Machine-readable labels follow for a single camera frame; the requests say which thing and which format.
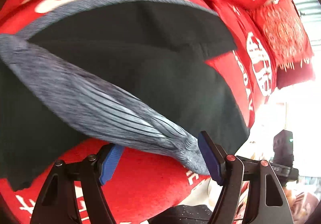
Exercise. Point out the red embroidered cushion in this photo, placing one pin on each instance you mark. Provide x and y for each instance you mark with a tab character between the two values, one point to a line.
283	30

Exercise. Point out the red bed cover white lettering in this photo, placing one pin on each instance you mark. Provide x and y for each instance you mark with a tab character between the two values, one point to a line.
144	184

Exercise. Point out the black pants with grey waistband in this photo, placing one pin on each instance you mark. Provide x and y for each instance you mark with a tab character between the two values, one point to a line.
145	74

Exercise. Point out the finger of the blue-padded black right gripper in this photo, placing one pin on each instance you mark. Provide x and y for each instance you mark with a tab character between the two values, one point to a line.
266	201

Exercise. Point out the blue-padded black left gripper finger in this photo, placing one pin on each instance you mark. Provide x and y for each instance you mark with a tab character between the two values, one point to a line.
57	200

